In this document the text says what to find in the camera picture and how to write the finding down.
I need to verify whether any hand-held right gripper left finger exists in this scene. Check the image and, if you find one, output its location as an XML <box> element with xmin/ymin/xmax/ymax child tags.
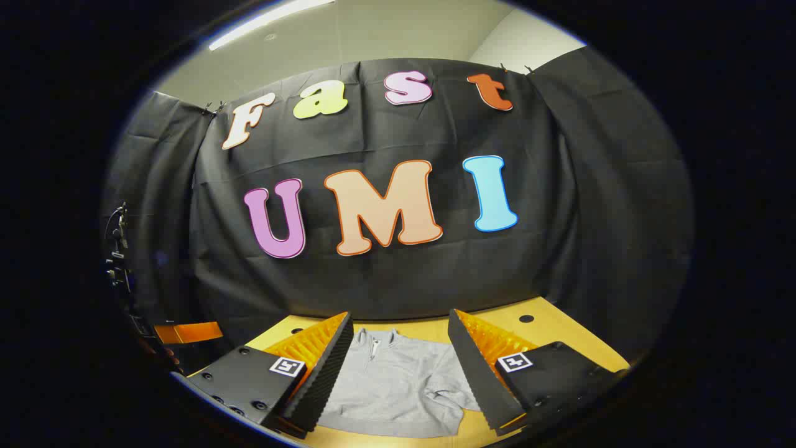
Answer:
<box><xmin>187</xmin><ymin>311</ymin><xmax>355</xmax><ymax>440</ymax></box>

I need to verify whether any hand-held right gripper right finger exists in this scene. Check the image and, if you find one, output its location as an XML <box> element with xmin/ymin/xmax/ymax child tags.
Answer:
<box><xmin>448</xmin><ymin>308</ymin><xmax>632</xmax><ymax>436</ymax></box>

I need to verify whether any grey zip-neck sweatshirt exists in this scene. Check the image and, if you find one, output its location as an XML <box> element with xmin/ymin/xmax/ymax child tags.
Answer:
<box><xmin>317</xmin><ymin>328</ymin><xmax>483</xmax><ymax>439</ymax></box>

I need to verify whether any black backdrop cloth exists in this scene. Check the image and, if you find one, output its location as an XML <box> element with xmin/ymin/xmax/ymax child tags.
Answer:
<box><xmin>99</xmin><ymin>47</ymin><xmax>694</xmax><ymax>368</ymax></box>

